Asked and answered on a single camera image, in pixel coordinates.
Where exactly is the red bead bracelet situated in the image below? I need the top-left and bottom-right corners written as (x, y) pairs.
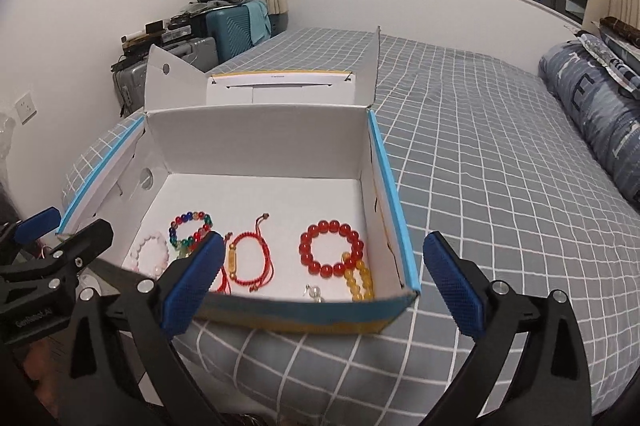
top-left (299, 218), bottom-right (365, 276)

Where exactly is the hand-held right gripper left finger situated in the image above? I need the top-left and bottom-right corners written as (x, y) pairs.
top-left (50, 231), bottom-right (227, 426)

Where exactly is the silver suitcase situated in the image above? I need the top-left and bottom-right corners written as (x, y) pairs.
top-left (112, 35), bottom-right (219, 118)

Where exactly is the multicolour glass bead bracelet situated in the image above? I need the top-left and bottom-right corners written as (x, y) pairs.
top-left (168, 209), bottom-right (215, 259)

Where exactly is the yellow bead bracelet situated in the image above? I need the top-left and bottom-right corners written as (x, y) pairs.
top-left (334, 252), bottom-right (376, 303)

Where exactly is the grey checked bed sheet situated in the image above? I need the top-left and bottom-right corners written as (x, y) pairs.
top-left (62, 26), bottom-right (640, 426)

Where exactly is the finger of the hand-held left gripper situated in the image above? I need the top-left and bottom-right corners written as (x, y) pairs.
top-left (0, 206), bottom-right (62, 258)
top-left (0, 218), bottom-right (115, 293)

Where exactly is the white wall socket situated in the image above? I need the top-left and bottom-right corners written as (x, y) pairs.
top-left (15, 100), bottom-right (37, 125)

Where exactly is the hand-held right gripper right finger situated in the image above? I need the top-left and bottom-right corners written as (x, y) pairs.
top-left (422, 231), bottom-right (596, 426)

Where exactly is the grey blue patterned pillow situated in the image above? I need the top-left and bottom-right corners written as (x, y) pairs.
top-left (539, 40), bottom-right (640, 208)

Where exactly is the patterned dark blanket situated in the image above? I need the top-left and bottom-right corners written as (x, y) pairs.
top-left (564, 16), bottom-right (640, 93)

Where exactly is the pink bead bracelet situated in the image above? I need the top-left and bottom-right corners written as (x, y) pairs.
top-left (129, 230), bottom-right (171, 279)

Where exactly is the teal suitcase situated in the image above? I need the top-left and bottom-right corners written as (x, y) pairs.
top-left (205, 2), bottom-right (273, 68)

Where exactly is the red cord bracelet gold bar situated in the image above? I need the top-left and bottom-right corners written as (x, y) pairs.
top-left (226, 215), bottom-right (273, 293)
top-left (207, 265), bottom-right (234, 295)

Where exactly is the teal cloth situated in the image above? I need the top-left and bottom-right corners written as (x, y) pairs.
top-left (244, 0), bottom-right (272, 46)

